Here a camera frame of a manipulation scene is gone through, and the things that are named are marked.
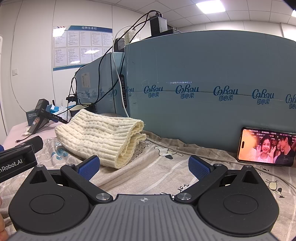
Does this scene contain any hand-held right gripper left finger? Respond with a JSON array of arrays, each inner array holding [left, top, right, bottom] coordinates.
[[29, 156, 114, 206]]

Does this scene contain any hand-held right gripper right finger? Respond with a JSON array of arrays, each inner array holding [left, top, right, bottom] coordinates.
[[174, 156, 261, 205]]

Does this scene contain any cream knit garment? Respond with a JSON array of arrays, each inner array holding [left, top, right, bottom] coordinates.
[[55, 109, 147, 169]]

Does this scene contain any pink sheet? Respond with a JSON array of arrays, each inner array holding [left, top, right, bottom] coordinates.
[[4, 119, 70, 150]]

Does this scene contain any blue tissue box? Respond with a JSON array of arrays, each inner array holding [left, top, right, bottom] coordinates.
[[26, 105, 48, 127]]

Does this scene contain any black gripper on stand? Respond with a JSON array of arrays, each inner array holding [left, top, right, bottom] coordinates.
[[27, 98, 68, 135]]

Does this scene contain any grey printed bedsheet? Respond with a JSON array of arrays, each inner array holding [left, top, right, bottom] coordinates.
[[0, 131, 296, 241]]

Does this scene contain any white blue plastic bag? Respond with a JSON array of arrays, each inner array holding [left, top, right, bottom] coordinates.
[[46, 104, 73, 124]]

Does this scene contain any smartphone with lit screen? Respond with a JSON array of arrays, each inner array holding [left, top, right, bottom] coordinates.
[[237, 126, 296, 167]]

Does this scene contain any blue cardboard box white label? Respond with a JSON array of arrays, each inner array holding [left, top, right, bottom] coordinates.
[[74, 52, 130, 117]]

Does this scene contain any large blue cardboard box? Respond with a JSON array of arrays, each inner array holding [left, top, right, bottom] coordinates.
[[124, 30, 296, 163]]

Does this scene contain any small black power adapter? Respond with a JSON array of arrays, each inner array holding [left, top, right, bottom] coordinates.
[[113, 38, 125, 52]]

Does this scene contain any black box device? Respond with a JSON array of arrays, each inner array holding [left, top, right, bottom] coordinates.
[[149, 13, 168, 37]]

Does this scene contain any ceiling light panel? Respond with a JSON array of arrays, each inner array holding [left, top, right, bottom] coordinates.
[[195, 1, 221, 10]]

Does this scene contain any thin white charging cable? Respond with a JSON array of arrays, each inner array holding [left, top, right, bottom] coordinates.
[[253, 166, 296, 186]]

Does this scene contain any black cable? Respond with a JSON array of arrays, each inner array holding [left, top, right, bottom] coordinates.
[[66, 10, 160, 123], [91, 10, 158, 109]]

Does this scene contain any wall poster with blue border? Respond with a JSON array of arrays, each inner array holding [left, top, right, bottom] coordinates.
[[52, 25, 113, 72]]

